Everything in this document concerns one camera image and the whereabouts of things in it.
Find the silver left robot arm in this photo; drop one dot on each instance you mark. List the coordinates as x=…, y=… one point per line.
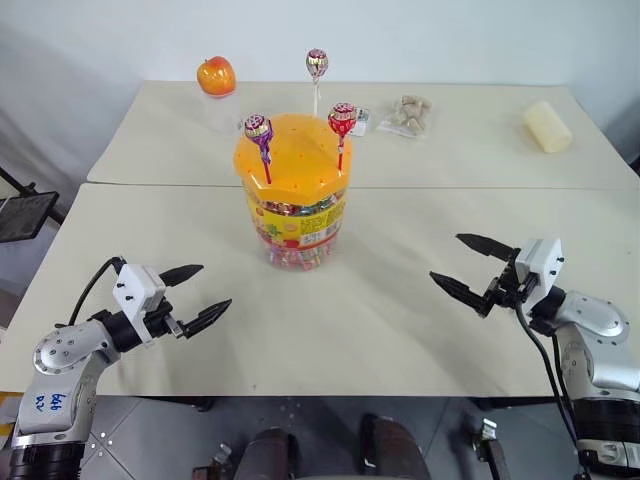
x=60, y=352

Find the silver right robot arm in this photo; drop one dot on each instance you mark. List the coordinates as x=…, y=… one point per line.
x=597, y=350

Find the purple wrapped lollipop red stick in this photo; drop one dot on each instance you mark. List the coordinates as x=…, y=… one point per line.
x=257, y=129

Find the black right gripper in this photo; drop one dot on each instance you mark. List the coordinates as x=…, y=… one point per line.
x=507, y=285

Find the orange red apple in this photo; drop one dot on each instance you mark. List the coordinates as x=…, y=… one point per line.
x=216, y=76

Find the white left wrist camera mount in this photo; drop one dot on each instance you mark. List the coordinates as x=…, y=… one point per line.
x=135, y=295

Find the black stand with panel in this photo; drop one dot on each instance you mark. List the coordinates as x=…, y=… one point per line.
x=22, y=215

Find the cream cylinder roll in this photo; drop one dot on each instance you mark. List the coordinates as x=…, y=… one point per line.
x=547, y=127

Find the small printed packet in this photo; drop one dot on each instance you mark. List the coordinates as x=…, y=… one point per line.
x=361, y=122

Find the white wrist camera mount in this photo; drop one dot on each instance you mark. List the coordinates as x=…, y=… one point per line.
x=540, y=267
x=135, y=295

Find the dark rounded shape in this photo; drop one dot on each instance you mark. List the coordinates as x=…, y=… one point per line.
x=395, y=450
x=267, y=455

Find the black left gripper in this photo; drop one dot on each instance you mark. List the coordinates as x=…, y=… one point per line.
x=161, y=320

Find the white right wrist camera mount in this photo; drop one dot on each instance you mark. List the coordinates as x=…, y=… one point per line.
x=540, y=267

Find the clear bag of beige snacks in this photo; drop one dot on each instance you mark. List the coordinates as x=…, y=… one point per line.
x=406, y=117

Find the silver pink lollipop white stick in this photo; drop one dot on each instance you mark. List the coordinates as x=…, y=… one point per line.
x=316, y=62

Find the lollipop jar with orange lid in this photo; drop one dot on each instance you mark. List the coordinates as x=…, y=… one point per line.
x=295, y=200

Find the metal clamp bracket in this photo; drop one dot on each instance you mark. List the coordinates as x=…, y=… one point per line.
x=215, y=462
x=490, y=445

